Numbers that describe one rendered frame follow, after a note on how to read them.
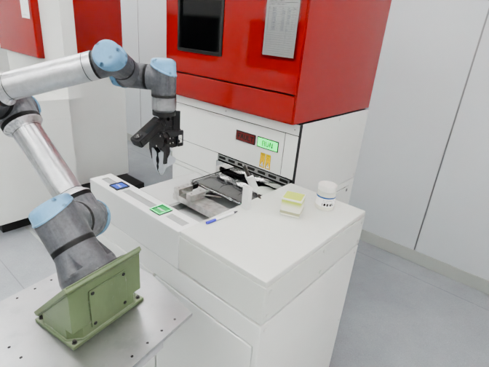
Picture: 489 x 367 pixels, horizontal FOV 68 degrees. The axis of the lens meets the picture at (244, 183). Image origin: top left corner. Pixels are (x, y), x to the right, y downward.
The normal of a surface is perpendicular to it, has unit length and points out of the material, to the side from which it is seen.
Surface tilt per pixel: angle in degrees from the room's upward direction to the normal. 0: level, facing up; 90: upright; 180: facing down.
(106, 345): 0
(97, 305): 90
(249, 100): 90
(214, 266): 90
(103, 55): 66
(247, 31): 90
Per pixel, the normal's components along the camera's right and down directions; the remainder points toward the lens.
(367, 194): -0.65, 0.25
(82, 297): 0.85, 0.27
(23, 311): 0.08, -0.92
